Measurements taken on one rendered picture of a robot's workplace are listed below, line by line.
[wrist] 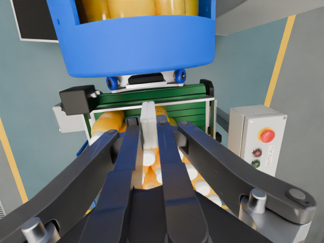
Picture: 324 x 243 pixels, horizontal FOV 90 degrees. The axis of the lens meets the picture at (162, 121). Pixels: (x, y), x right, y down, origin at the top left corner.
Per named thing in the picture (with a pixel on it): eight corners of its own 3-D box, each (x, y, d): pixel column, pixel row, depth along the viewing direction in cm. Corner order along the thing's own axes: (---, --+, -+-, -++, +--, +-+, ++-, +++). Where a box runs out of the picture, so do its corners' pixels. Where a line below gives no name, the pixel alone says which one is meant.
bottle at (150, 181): (160, 149, 64) (165, 182, 46) (159, 164, 66) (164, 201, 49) (142, 149, 63) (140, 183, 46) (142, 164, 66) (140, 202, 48)
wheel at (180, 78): (180, 68, 45) (173, 69, 46) (181, 85, 47) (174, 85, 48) (187, 67, 48) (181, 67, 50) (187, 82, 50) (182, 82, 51)
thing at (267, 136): (273, 128, 41) (276, 129, 40) (271, 140, 42) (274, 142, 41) (259, 129, 41) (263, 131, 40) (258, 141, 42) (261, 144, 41)
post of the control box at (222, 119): (184, 83, 145) (249, 128, 52) (184, 88, 147) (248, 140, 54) (180, 84, 145) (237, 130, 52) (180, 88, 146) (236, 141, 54)
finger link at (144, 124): (151, 149, 16) (143, 149, 16) (150, 122, 22) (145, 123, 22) (147, 120, 15) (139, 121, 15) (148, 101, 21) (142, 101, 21)
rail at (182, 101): (210, 95, 52) (214, 97, 50) (210, 98, 53) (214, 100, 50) (86, 108, 51) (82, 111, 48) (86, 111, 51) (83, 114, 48)
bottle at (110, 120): (126, 108, 57) (116, 129, 39) (122, 126, 59) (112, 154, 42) (105, 103, 55) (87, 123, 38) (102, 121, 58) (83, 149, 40)
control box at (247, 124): (262, 103, 49) (289, 114, 40) (253, 159, 57) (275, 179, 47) (229, 107, 49) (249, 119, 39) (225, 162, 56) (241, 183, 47)
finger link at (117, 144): (142, 152, 14) (107, 156, 14) (144, 128, 18) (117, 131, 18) (140, 137, 13) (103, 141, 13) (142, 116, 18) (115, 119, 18)
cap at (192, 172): (181, 166, 45) (182, 169, 43) (194, 162, 45) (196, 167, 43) (183, 177, 46) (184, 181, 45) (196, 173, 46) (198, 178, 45)
